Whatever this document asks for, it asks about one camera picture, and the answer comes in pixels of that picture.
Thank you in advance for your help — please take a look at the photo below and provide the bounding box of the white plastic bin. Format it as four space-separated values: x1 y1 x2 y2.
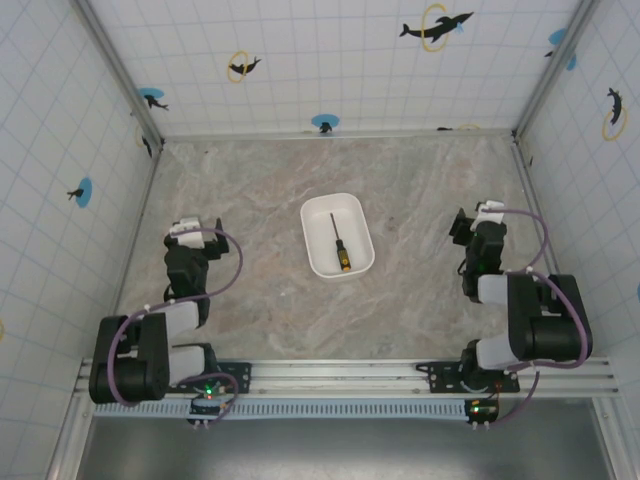
299 192 377 280

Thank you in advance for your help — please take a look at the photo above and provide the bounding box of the blue circle fish sticker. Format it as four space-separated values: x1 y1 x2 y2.
310 113 341 135
136 87 170 112
66 177 95 209

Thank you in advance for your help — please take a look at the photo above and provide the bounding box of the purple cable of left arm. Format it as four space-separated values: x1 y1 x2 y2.
106 227 245 405

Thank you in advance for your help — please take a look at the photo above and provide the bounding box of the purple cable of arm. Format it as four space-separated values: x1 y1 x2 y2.
492 208 594 426
106 227 245 405

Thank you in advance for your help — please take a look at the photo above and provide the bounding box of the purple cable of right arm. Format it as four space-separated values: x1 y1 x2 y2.
492 208 594 426

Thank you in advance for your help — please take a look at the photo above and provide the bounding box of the screwdriver black yellow handle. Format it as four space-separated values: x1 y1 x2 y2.
328 212 353 273

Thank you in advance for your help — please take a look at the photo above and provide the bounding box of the purple base cable left arm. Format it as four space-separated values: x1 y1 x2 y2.
176 371 240 425

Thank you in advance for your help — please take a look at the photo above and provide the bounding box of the aluminium frame bar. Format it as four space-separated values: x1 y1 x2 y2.
160 127 518 143

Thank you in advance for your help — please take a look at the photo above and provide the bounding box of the small whale sticker yellow ring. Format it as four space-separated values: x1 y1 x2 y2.
227 49 263 84

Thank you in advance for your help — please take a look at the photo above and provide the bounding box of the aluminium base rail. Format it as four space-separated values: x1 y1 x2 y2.
74 356 622 402

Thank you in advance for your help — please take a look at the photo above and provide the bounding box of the aluminium frame post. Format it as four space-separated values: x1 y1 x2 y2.
511 0 601 144
69 0 165 154

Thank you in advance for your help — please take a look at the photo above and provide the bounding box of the black fish sticker yellow ring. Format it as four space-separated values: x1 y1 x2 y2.
601 86 629 142

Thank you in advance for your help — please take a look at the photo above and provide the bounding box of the grey slotted cable duct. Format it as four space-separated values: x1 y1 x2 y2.
93 397 474 420

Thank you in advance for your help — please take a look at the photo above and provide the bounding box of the dolphin sticker with yellow ring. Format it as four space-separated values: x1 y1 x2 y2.
398 2 475 54

